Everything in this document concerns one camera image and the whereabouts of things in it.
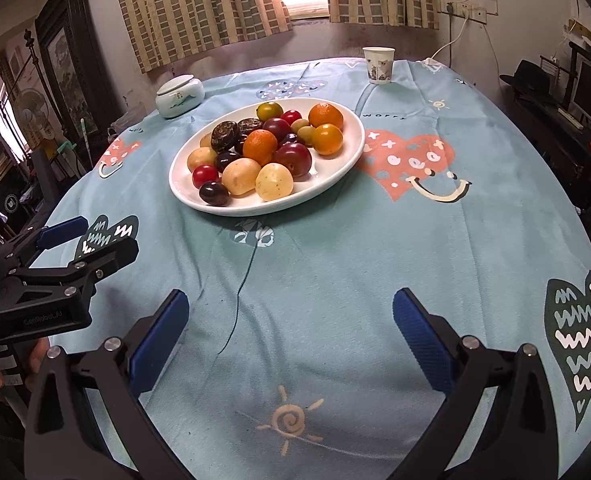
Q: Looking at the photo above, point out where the white ceramic lidded jar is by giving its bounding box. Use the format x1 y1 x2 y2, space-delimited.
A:
156 74 205 119

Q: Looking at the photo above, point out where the black desk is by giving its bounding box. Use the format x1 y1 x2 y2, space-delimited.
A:
505 85 591 211

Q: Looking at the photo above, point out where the white oval plate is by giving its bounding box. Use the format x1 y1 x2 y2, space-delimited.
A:
168 97 365 217

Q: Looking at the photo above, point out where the yellow orange persimmon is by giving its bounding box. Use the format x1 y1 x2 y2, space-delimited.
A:
311 123 345 156

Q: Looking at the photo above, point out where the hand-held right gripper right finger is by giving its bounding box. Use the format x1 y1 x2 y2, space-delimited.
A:
393 287 560 480

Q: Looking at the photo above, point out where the dark framed picture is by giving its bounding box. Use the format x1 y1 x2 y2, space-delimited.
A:
35 0 126 136

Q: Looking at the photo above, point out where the white wall power strip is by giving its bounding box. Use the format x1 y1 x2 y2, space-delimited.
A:
443 2 486 23

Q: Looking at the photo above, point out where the red plum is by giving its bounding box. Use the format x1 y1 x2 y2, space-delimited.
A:
274 142 313 178
262 117 292 142

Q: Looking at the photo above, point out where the black hat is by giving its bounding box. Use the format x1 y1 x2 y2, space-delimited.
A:
499 60 559 106

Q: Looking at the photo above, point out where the wide checked beige curtain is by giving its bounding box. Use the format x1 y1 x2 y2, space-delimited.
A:
111 0 293 73

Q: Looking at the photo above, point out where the orange mandarin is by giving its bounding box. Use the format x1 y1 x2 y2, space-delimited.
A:
308 102 345 131
242 129 278 166

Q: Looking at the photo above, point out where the light blue printed tablecloth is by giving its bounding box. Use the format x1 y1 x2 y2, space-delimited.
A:
30 57 591 480

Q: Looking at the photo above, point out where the beige round fruit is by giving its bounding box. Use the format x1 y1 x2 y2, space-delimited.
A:
186 147 218 173
222 158 262 197
255 162 294 202

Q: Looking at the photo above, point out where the white power cable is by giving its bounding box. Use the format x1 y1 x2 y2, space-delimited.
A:
418 15 469 68

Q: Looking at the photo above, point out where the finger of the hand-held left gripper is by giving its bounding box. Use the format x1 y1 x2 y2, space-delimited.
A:
0 216 90 267
6 236 141 299

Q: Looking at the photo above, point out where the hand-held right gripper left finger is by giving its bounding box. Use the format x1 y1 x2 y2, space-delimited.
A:
24 288 191 480

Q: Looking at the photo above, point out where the printed paper cup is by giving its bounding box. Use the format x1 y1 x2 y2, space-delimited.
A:
363 46 395 85

